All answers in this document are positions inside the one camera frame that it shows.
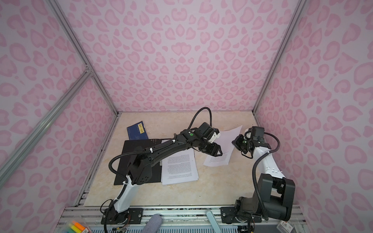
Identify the blue booklet yellow label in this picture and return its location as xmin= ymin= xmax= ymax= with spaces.
xmin=127 ymin=121 xmax=149 ymax=140

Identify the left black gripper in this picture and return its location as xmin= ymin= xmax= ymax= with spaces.
xmin=198 ymin=138 xmax=224 ymax=156

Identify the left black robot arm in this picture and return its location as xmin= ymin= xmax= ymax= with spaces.
xmin=101 ymin=122 xmax=222 ymax=226

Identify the red white label box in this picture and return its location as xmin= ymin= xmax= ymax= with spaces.
xmin=276 ymin=220 xmax=296 ymax=233

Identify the light blue tool handle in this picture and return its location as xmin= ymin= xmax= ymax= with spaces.
xmin=206 ymin=210 xmax=222 ymax=233

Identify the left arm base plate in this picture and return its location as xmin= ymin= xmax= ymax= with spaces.
xmin=101 ymin=208 xmax=143 ymax=225

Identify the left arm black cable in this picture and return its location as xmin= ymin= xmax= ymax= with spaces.
xmin=187 ymin=107 xmax=213 ymax=130

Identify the red folder black inside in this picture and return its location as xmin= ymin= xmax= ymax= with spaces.
xmin=113 ymin=138 xmax=167 ymax=186

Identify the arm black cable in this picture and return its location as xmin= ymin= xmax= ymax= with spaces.
xmin=252 ymin=131 xmax=281 ymax=222
xmin=187 ymin=107 xmax=213 ymax=130

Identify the paper sheet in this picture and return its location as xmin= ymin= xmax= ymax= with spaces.
xmin=204 ymin=125 xmax=242 ymax=167
xmin=160 ymin=148 xmax=199 ymax=185

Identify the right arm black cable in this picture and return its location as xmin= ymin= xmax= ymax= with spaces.
xmin=252 ymin=131 xmax=281 ymax=222

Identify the grey foam roller handle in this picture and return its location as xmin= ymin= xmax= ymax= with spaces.
xmin=141 ymin=214 xmax=163 ymax=233

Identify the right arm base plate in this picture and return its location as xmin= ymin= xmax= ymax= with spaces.
xmin=220 ymin=206 xmax=262 ymax=224

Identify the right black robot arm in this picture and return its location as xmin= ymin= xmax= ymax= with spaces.
xmin=232 ymin=126 xmax=295 ymax=222

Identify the highlighter pens box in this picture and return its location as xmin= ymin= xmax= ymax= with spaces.
xmin=62 ymin=220 xmax=91 ymax=233

